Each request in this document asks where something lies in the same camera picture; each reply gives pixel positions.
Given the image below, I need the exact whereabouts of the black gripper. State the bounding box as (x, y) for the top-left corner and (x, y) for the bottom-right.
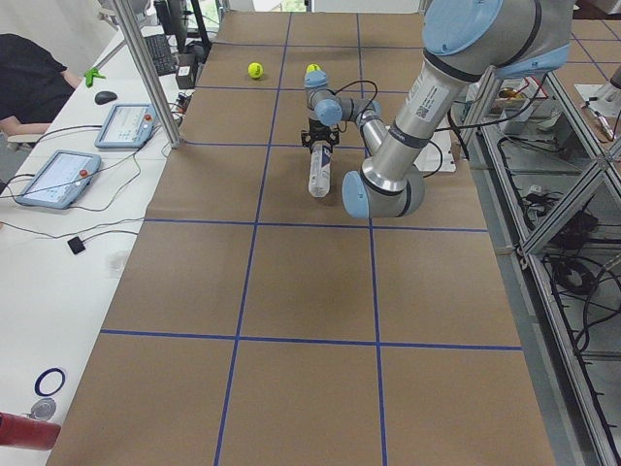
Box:
(301, 118), (340, 152)

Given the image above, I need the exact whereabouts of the white blue tennis ball can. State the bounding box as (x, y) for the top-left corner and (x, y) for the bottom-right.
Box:
(309, 142), (332, 198)

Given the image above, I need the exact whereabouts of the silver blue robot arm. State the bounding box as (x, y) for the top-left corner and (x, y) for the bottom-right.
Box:
(305, 1), (573, 218)

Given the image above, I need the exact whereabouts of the Roland Garros tennis ball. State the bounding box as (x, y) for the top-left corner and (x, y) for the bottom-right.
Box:
(247, 62), (264, 80)

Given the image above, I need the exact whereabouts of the black box with label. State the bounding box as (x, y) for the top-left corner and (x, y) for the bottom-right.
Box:
(176, 53), (198, 90)

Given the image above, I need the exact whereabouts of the black keyboard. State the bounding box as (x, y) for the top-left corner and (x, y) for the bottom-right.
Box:
(144, 34), (178, 76)

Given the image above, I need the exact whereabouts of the far teach pendant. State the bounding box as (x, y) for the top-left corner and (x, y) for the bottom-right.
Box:
(94, 104), (157, 150)

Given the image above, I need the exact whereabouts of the teach pendant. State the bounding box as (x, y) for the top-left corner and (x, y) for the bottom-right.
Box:
(94, 104), (157, 150)
(16, 150), (102, 210)

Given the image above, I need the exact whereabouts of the black computer mouse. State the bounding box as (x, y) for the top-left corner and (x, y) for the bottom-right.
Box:
(94, 90), (118, 106)

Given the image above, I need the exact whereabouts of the green clamp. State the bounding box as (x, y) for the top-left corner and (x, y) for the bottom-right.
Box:
(83, 67), (106, 88)

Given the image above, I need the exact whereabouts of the near teach pendant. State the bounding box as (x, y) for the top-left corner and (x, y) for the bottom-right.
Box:
(16, 150), (102, 210)

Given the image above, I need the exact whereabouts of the small black square device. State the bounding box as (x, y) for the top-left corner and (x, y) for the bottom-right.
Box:
(67, 236), (85, 255)

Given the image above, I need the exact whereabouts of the seated person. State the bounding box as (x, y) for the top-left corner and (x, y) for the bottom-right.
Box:
(1, 33), (82, 136)

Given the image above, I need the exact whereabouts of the red bottle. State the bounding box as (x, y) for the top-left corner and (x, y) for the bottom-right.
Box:
(0, 413), (61, 450)

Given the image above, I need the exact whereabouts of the aluminium frame post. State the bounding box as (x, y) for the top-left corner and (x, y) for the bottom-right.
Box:
(112, 0), (181, 149)

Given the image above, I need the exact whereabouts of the blue tape ring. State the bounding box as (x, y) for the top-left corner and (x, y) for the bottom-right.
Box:
(34, 367), (67, 397)

